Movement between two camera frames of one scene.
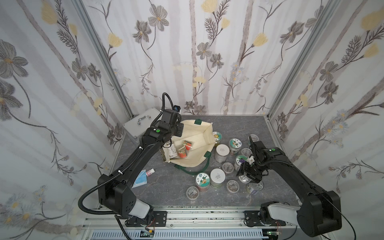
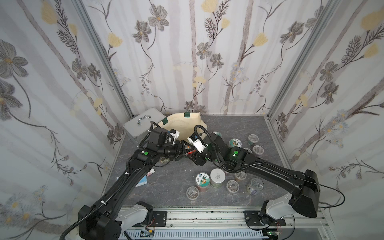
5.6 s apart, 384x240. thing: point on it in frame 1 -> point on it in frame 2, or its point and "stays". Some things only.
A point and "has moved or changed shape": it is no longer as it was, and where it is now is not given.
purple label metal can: [252, 187] stays
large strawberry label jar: [234, 144] stays
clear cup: [232, 186] stays
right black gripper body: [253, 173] -> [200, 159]
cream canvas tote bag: [194, 147] has moved or changed shape
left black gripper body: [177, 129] -> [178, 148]
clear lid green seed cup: [254, 137] stays
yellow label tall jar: [217, 137] stays
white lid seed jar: [217, 176] stays
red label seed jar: [202, 181] stays
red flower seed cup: [182, 152] has moved or changed shape
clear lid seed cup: [192, 193] stays
